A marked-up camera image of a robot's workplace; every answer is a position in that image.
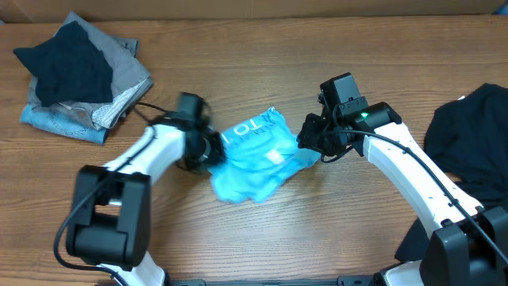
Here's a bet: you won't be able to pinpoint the light blue t-shirt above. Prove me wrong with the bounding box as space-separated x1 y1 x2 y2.
209 106 320 203

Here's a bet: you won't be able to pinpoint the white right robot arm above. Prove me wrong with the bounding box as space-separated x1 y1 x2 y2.
297 72 507 286

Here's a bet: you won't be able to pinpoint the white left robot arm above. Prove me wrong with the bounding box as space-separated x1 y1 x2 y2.
53 92 225 285

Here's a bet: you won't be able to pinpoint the grey folded shorts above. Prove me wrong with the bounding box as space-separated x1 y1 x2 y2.
27 12 152 129

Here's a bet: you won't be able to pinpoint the blue denim folded jeans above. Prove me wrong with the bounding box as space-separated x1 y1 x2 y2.
20 104 108 145

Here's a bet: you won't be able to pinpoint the black t-shirt pile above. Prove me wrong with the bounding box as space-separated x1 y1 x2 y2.
394 82 508 263

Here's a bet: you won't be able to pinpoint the dark teal folded garment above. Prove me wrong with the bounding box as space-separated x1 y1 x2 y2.
13 21 113 107

